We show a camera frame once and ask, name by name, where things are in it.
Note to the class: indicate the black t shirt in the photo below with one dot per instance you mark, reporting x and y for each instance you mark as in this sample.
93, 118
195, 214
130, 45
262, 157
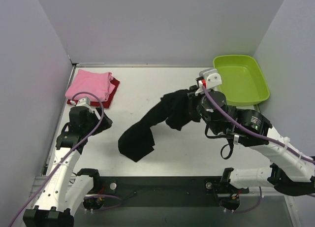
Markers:
176, 109

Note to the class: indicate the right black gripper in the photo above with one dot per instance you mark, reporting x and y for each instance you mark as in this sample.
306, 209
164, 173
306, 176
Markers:
195, 99

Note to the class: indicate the folded pink t shirt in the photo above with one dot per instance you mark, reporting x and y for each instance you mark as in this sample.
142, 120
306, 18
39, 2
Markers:
99, 84

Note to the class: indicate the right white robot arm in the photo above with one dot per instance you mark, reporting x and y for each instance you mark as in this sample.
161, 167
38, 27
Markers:
290, 172

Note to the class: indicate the green plastic tray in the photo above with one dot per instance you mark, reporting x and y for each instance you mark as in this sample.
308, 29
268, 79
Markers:
243, 82

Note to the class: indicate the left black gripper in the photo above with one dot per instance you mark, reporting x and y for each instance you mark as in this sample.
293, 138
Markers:
104, 121

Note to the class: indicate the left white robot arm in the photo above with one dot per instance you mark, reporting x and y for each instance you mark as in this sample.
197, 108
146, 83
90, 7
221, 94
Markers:
58, 201

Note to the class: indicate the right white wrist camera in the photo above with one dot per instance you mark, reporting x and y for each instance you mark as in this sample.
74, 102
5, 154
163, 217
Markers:
209, 78

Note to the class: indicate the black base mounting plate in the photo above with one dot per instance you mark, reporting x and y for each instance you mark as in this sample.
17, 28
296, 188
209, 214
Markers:
167, 191

